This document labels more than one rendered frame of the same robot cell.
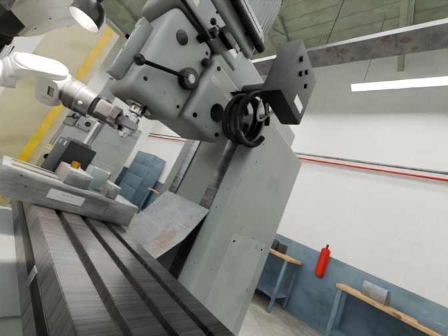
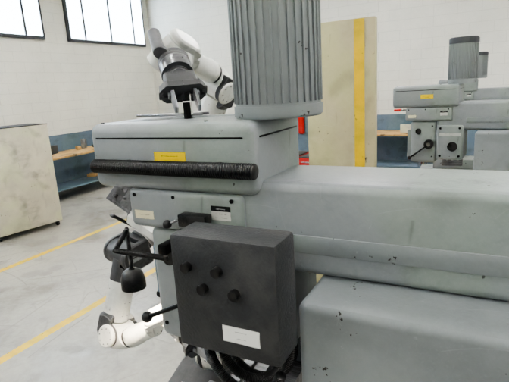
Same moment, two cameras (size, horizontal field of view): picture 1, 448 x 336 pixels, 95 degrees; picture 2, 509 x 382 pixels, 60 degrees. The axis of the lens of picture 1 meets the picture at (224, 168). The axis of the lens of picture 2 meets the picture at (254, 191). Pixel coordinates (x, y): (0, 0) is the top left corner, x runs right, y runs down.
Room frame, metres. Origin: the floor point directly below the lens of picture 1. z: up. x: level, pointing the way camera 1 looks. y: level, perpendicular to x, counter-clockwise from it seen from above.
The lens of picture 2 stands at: (0.52, -0.79, 1.96)
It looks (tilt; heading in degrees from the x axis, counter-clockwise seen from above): 13 degrees down; 75
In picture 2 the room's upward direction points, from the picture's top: 4 degrees counter-clockwise
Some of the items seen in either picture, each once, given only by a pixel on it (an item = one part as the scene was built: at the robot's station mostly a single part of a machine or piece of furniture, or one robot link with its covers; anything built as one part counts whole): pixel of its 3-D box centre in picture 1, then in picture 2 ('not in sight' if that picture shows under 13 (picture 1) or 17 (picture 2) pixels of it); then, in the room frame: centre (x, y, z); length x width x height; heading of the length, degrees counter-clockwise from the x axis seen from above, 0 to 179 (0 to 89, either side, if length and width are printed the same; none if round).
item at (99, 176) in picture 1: (95, 177); not in sight; (0.68, 0.36, 1.04); 0.06 x 0.05 x 0.06; 46
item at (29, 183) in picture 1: (76, 188); not in sight; (0.66, 0.39, 0.99); 0.35 x 0.15 x 0.11; 136
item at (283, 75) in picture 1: (292, 85); (232, 291); (0.66, -0.10, 1.62); 0.20 x 0.09 x 0.21; 137
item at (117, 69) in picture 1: (130, 49); not in sight; (0.59, 0.42, 1.45); 0.04 x 0.04 x 0.21; 47
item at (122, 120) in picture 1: (128, 123); (200, 352); (0.64, 0.34, 1.24); 0.06 x 0.02 x 0.03; 112
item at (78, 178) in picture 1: (73, 175); not in sight; (0.64, 0.40, 1.02); 0.15 x 0.06 x 0.04; 46
